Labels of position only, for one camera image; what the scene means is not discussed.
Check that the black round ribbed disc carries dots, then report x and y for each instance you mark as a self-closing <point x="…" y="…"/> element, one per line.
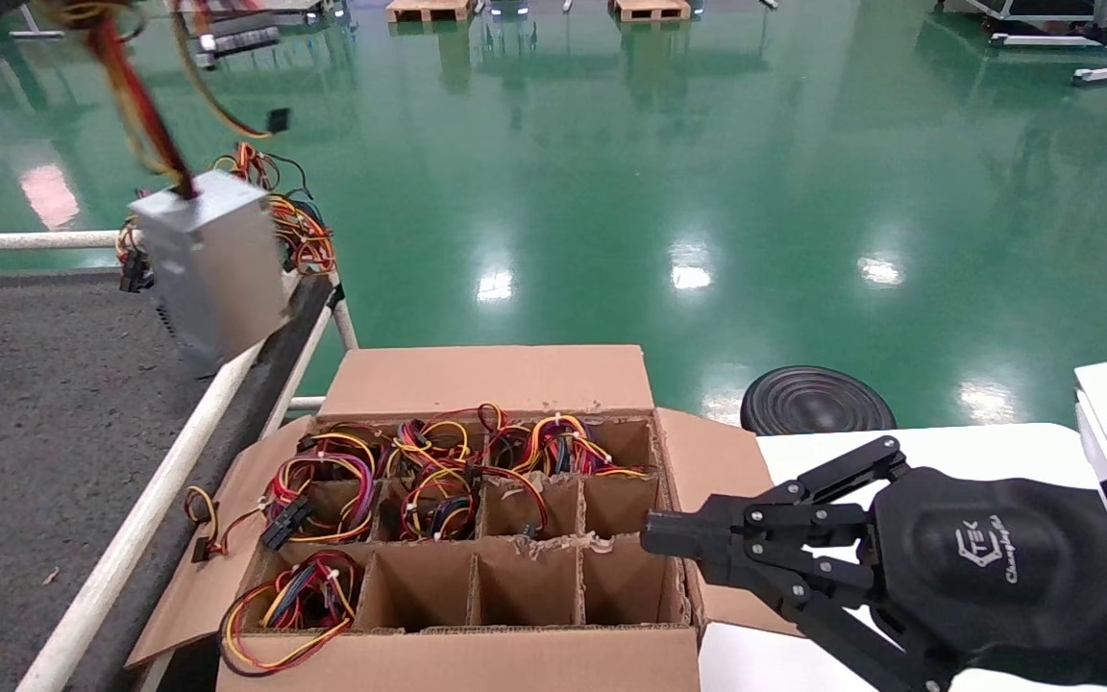
<point x="813" y="399"/>

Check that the thin white frame pipe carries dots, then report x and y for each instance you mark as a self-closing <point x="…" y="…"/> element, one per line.
<point x="308" y="351"/>

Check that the short white frame pipe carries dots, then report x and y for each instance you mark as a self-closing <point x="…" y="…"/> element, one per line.
<point x="308" y="404"/>
<point x="346" y="322"/>

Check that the dark equipment cart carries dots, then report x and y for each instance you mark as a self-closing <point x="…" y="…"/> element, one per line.
<point x="1044" y="8"/>

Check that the grey platform table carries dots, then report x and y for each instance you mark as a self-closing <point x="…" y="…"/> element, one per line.
<point x="308" y="8"/>

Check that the brown cardboard divider box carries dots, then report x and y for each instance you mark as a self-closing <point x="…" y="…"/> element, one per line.
<point x="496" y="380"/>

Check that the dark machine base blue lights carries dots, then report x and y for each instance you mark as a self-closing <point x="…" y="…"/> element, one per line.
<point x="509" y="8"/>

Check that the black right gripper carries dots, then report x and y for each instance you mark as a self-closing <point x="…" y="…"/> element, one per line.
<point x="996" y="562"/>

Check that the wooden pallet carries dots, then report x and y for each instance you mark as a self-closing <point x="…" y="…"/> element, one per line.
<point x="430" y="10"/>
<point x="651" y="10"/>

